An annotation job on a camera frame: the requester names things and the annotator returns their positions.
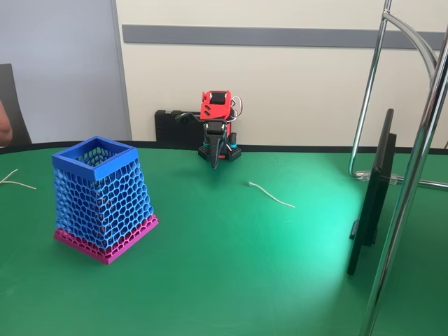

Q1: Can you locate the black monitor on stand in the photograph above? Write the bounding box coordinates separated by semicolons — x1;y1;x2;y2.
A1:
346;108;398;277

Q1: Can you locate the blue and pink mesh basket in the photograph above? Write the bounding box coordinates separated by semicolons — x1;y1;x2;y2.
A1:
51;135;160;265

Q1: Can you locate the chrome tube stand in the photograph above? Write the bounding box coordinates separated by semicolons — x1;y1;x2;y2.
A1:
348;0;448;336

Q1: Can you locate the grey wall rail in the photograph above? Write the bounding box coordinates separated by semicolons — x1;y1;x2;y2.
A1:
121;24;447;50

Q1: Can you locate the person's bare forearm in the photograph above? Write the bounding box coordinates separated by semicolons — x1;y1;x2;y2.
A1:
0;99;14;148

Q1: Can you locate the green table cloth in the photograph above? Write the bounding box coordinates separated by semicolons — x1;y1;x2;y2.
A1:
0;139;448;336

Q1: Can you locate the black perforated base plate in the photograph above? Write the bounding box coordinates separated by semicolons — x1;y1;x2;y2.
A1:
197;143;242;162

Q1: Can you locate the black plastic tool case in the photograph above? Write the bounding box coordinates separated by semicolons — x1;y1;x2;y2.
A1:
154;109;206;143

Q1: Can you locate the clear plastic clip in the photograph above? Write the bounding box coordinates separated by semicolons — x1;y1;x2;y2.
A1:
356;169;400;184

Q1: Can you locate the black bracket with small camera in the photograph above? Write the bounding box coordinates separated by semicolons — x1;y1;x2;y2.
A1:
174;111;206;125

